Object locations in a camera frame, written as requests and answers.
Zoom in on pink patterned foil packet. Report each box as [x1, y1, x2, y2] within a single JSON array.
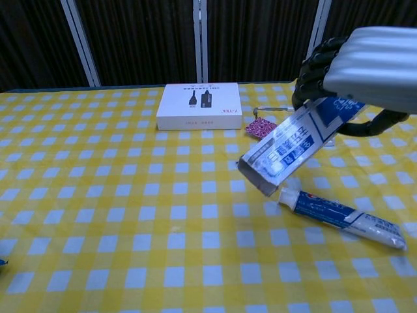
[[244, 117, 278, 140]]

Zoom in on metal wire stand white feet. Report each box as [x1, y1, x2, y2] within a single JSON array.
[[252, 106, 336, 147]]

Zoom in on white frame post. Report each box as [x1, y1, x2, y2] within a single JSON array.
[[60, 0, 101, 87], [306, 0, 334, 65], [192, 0, 209, 83]]

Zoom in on white flat product box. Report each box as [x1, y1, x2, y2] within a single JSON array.
[[156, 83, 244, 131]]

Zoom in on yellow white checkered tablecloth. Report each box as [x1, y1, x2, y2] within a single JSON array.
[[0, 76, 417, 313]]

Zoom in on blue white toothpaste carton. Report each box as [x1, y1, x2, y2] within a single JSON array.
[[237, 96, 369, 198]]

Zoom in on blue white toothpaste tube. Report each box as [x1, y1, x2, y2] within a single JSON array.
[[278, 187, 408, 251]]

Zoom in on black pleated curtain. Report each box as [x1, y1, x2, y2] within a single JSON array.
[[0, 0, 417, 93]]

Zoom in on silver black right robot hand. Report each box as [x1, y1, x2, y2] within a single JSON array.
[[291, 26, 417, 138]]

